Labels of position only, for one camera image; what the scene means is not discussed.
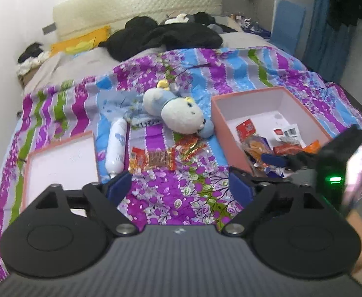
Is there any heap of dark white clothes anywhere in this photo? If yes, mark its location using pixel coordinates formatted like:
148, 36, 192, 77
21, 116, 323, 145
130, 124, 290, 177
17, 42, 51, 76

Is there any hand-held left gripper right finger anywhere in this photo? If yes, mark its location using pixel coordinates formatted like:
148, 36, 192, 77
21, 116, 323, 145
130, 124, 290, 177
222, 166, 321, 236

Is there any white bottle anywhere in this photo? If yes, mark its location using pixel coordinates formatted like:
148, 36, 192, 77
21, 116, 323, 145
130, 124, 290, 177
105, 118, 128, 178

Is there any red clear-window snack bag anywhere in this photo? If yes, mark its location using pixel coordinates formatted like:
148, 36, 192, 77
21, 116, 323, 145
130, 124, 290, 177
128, 147, 177, 174

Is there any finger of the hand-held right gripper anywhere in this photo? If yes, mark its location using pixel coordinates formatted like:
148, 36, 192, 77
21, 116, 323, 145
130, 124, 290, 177
261, 151, 323, 172

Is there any patterned cloth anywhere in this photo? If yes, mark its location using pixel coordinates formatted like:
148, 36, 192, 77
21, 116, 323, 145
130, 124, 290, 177
230, 14, 272, 36

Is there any blue board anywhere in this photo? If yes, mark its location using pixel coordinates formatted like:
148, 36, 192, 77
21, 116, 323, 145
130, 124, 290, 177
269, 0, 307, 54

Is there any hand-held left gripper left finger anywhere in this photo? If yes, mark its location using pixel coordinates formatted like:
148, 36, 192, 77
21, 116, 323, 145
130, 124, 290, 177
29, 171, 138, 236

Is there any cream quilted headboard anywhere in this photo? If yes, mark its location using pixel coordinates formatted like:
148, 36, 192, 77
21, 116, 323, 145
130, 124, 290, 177
52, 0, 223, 41

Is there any black white garment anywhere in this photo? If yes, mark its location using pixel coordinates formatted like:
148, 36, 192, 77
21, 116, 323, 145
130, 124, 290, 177
164, 12, 197, 25

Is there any yellow pillow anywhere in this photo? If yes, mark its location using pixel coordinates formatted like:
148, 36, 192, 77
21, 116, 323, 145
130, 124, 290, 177
50, 26, 112, 57

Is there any red foil crinkled wrapper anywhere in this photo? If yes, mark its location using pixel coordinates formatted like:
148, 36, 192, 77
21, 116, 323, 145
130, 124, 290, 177
175, 135, 208, 161

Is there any grey blue plush toy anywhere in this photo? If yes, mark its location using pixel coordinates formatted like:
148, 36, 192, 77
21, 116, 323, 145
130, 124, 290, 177
142, 80, 215, 139

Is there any pink box lid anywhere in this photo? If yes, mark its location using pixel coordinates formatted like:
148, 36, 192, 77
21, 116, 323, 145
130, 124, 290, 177
22, 130, 101, 212

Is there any clear plastic bag blue print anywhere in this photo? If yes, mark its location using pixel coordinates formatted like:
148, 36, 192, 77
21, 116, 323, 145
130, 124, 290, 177
102, 94, 163, 129

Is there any person's right hand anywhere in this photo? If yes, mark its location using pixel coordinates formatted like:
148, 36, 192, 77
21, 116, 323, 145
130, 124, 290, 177
341, 144, 362, 213

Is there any pile of snack packets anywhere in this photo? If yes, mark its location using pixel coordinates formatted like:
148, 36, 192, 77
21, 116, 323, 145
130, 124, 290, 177
236, 119, 322, 178

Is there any purple floral blanket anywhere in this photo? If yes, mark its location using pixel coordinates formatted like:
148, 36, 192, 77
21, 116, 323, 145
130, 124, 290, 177
0, 46, 362, 282

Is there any blue curtain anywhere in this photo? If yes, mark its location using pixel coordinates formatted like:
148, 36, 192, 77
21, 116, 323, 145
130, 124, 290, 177
303, 0, 358, 84

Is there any clear bag brown snack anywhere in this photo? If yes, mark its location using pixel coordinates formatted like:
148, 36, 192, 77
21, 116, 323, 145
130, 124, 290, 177
241, 135, 272, 159

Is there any white labelled snack bag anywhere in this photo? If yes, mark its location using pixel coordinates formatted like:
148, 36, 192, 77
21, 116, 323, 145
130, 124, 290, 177
272, 124, 302, 146

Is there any black clothing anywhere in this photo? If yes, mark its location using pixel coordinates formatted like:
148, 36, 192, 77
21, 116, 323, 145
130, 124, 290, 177
107, 12, 240, 62

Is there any pink cardboard box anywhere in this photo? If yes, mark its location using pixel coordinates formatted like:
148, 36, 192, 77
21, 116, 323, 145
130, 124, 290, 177
211, 87, 333, 178

